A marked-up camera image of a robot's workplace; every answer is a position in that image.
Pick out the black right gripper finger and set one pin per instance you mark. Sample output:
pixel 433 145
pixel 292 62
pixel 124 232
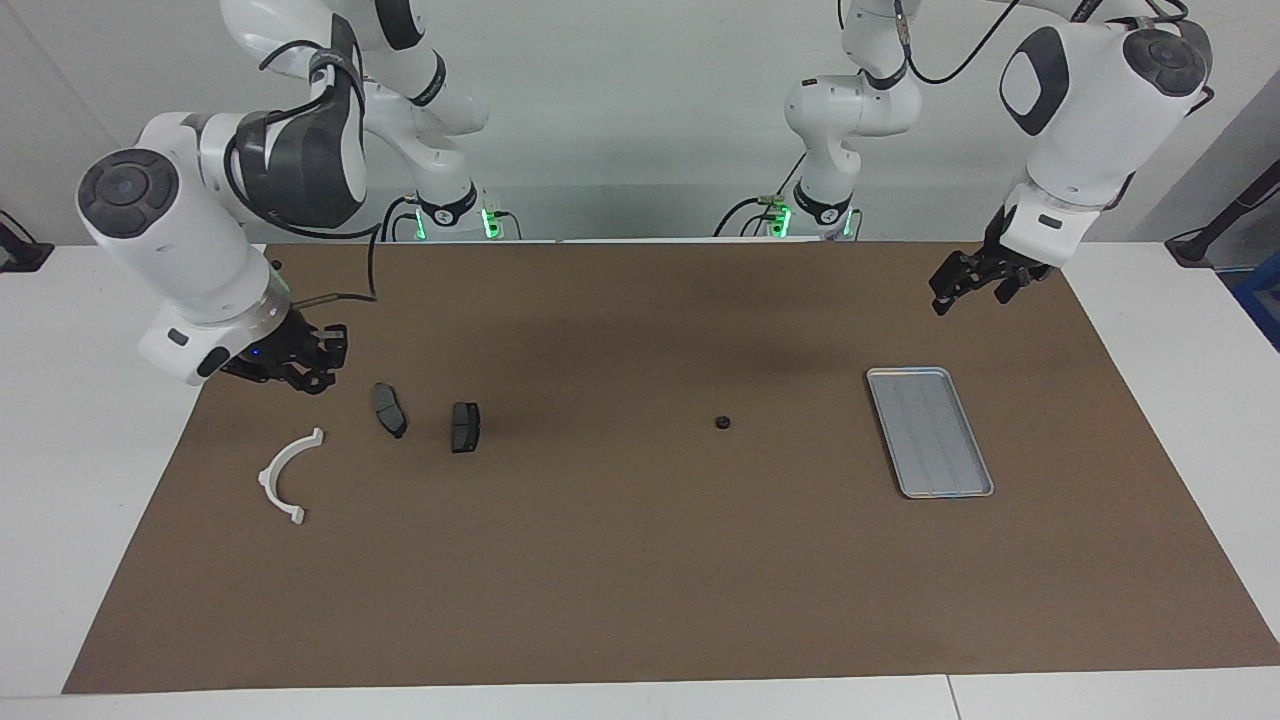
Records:
pixel 335 345
pixel 296 378

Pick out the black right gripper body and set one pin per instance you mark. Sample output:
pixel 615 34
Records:
pixel 275 350

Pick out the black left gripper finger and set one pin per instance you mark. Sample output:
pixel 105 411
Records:
pixel 1010 288
pixel 950 282

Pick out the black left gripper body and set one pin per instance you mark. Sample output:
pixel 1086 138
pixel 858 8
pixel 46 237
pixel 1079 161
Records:
pixel 1010 262

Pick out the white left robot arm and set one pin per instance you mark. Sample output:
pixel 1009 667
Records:
pixel 1090 110

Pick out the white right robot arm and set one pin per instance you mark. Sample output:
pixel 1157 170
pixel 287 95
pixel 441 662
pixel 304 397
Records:
pixel 200 240

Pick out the silver ribbed metal tray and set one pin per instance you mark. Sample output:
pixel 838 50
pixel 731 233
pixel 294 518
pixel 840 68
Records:
pixel 930 430

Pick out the long curved brake pad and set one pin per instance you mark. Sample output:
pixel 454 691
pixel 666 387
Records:
pixel 390 410

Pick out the rectangular dark brake pad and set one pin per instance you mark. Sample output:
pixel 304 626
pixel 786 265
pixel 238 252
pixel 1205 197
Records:
pixel 465 428

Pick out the blue box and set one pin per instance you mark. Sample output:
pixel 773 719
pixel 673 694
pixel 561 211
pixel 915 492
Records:
pixel 1262 300

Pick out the black desk clamp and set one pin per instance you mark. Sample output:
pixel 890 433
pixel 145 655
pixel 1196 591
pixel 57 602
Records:
pixel 20 250

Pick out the brown table mat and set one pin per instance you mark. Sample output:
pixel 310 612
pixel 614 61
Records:
pixel 600 580

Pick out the white semicircular plastic bracket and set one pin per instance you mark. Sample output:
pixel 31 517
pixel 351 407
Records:
pixel 268 482

